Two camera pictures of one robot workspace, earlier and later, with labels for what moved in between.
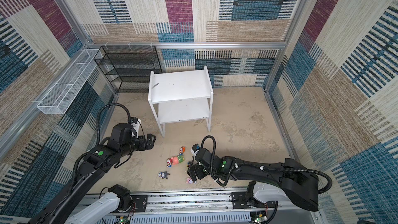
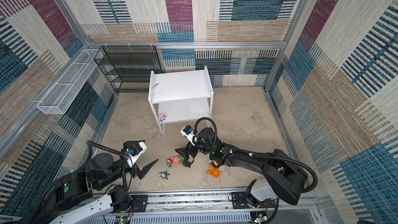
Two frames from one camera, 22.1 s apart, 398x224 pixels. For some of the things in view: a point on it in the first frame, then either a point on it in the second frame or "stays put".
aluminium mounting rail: x=210 y=208 stays put
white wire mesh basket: x=57 y=99 stays put
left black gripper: x=144 y=145 -> x=136 y=171
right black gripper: x=197 y=167 -> x=189 y=148
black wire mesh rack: x=127 y=67 stays put
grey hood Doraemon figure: x=163 y=175 stays put
